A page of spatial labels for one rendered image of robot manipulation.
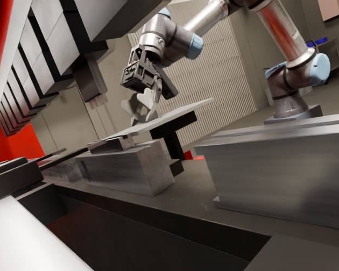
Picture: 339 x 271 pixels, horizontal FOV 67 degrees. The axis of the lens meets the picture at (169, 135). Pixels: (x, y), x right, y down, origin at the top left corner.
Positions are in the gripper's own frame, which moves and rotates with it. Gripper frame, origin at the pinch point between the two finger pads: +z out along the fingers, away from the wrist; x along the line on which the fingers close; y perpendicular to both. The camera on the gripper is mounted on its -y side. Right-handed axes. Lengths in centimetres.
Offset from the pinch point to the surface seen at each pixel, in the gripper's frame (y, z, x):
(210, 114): -349, -210, -277
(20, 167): 25.1, 19.5, 4.7
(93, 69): 18.3, -3.5, 5.3
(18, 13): 33.2, -19.6, -15.3
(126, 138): 7.5, 8.6, 6.7
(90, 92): 15.9, -0.6, 1.0
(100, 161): 6.6, 12.5, -4.6
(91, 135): -139, -100, -358
